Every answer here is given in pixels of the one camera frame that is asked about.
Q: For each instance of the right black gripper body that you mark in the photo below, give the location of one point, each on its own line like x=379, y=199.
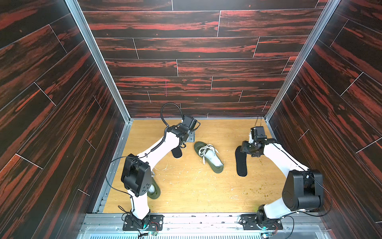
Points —
x=250, y=148

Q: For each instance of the left aluminium corner post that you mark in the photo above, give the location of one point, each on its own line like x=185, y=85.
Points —
x=90, y=41

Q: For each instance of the right aluminium corner post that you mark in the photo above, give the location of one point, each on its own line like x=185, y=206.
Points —
x=317, y=30

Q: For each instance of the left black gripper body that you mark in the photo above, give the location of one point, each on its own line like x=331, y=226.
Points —
x=186, y=136

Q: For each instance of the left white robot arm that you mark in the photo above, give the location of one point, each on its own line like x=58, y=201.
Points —
x=137, y=176

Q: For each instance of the green shoe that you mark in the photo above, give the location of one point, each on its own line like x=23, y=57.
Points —
x=209, y=154
x=154, y=191

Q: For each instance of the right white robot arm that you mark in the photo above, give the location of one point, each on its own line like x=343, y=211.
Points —
x=303, y=188

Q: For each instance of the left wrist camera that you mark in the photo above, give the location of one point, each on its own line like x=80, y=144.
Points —
x=189, y=122

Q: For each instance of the front aluminium frame rail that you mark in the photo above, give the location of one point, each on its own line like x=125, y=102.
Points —
x=202, y=226

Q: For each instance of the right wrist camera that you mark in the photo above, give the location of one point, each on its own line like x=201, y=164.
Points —
x=258, y=133

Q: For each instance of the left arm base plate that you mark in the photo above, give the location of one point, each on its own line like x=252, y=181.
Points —
x=143, y=222

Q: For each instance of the black insole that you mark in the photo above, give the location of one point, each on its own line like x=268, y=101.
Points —
x=177, y=152
x=241, y=164

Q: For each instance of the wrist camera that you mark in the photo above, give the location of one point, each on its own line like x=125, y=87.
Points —
x=189, y=122
x=258, y=133

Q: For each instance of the aluminium corner post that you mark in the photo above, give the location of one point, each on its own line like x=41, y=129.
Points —
x=90, y=41
x=317, y=30

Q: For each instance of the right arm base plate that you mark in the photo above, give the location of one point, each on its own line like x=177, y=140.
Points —
x=261, y=221

